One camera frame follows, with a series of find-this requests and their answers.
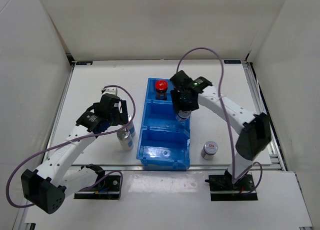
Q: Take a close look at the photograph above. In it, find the silver-lid blue-label bottle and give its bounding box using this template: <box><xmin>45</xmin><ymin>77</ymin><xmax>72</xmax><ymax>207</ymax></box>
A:
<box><xmin>116</xmin><ymin>128</ymin><xmax>134</xmax><ymax>151</ymax></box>
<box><xmin>126</xmin><ymin>115</ymin><xmax>136</xmax><ymax>137</ymax></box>

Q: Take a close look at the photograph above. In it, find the white-lid spice jar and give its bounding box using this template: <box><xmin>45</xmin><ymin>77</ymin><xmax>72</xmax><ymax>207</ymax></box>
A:
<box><xmin>175</xmin><ymin>110</ymin><xmax>191</xmax><ymax>122</ymax></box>
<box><xmin>200</xmin><ymin>141</ymin><xmax>218</xmax><ymax>160</ymax></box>

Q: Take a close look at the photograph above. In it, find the red-lid sauce jar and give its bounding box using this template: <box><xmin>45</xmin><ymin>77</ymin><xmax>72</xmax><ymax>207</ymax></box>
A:
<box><xmin>155</xmin><ymin>80</ymin><xmax>168</xmax><ymax>100</ymax></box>

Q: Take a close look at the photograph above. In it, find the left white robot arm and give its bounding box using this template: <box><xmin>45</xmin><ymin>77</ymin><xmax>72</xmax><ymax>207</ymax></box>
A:
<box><xmin>21</xmin><ymin>93</ymin><xmax>129</xmax><ymax>214</ymax></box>

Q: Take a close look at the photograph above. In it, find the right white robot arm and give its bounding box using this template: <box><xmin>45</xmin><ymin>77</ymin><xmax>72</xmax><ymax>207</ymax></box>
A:
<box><xmin>170</xmin><ymin>70</ymin><xmax>271</xmax><ymax>190</ymax></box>

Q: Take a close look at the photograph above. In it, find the blue bin near compartment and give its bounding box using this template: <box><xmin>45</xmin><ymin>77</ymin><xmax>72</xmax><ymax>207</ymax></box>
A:
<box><xmin>136</xmin><ymin>128</ymin><xmax>190</xmax><ymax>171</ymax></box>

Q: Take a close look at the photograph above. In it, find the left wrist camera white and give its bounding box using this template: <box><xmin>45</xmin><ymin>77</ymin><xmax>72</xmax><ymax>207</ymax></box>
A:
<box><xmin>101</xmin><ymin>87</ymin><xmax>118</xmax><ymax>96</ymax></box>

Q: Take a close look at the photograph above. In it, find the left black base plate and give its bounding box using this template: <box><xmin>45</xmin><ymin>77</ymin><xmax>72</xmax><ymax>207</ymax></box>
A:
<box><xmin>73</xmin><ymin>171</ymin><xmax>123</xmax><ymax>200</ymax></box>

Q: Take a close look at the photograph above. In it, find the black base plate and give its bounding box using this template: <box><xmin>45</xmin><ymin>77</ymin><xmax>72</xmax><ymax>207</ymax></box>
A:
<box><xmin>205</xmin><ymin>174</ymin><xmax>258</xmax><ymax>202</ymax></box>
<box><xmin>73</xmin><ymin>171</ymin><xmax>123</xmax><ymax>200</ymax></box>

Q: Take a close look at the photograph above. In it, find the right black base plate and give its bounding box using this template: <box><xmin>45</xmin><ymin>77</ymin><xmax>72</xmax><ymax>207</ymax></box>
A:
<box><xmin>205</xmin><ymin>174</ymin><xmax>258</xmax><ymax>202</ymax></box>

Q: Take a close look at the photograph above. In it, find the aluminium frame rail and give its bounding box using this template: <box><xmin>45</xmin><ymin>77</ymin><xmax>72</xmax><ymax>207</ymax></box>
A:
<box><xmin>243</xmin><ymin>61</ymin><xmax>287</xmax><ymax>171</ymax></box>

